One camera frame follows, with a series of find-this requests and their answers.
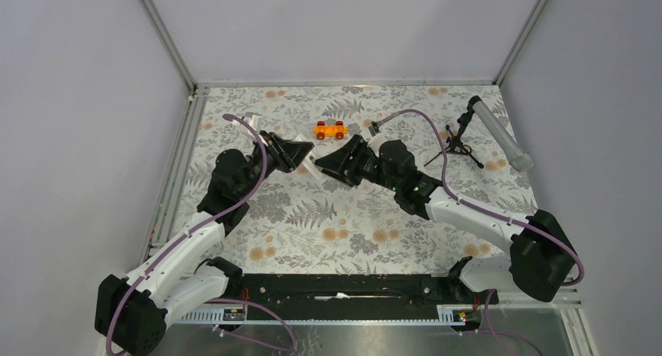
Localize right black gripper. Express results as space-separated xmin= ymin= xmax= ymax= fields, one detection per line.
xmin=315 ymin=133 xmax=400 ymax=192

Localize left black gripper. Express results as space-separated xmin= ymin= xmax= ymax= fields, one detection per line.
xmin=238 ymin=130 xmax=314 ymax=199

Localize white remote control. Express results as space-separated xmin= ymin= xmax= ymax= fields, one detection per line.
xmin=297 ymin=150 xmax=324 ymax=180

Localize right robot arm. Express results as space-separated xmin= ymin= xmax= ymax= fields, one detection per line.
xmin=315 ymin=135 xmax=576 ymax=303

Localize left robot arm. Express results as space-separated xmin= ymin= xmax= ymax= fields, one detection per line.
xmin=94 ymin=131 xmax=314 ymax=355

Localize orange toy car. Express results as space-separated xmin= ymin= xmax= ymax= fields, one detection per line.
xmin=313 ymin=120 xmax=350 ymax=140

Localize floral table mat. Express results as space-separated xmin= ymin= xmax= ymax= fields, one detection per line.
xmin=175 ymin=86 xmax=536 ymax=274

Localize black tripod mic stand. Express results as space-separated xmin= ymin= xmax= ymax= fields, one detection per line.
xmin=424 ymin=107 xmax=484 ymax=169

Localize silver microphone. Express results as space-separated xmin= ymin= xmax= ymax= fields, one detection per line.
xmin=468 ymin=95 xmax=533 ymax=173

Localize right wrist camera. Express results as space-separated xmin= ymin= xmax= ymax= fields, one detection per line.
xmin=367 ymin=122 xmax=387 ymax=153

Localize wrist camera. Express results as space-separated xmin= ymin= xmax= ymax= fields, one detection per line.
xmin=244 ymin=112 xmax=263 ymax=133
xmin=367 ymin=122 xmax=387 ymax=153

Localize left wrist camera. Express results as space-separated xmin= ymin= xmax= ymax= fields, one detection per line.
xmin=244 ymin=112 xmax=263 ymax=133

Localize aluminium frame rails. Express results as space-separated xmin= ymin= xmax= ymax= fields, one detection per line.
xmin=105 ymin=0 xmax=601 ymax=356

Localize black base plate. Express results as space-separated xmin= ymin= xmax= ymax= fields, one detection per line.
xmin=222 ymin=273 xmax=499 ymax=315

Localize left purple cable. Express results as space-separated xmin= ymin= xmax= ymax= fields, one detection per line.
xmin=105 ymin=113 xmax=300 ymax=356

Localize purple cable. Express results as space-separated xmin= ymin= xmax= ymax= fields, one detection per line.
xmin=105 ymin=113 xmax=300 ymax=356
xmin=367 ymin=108 xmax=585 ymax=356

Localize grey slotted cable duct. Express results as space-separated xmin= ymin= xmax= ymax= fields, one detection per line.
xmin=178 ymin=304 xmax=466 ymax=326

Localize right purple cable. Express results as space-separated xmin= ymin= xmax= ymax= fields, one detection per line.
xmin=367 ymin=108 xmax=585 ymax=356

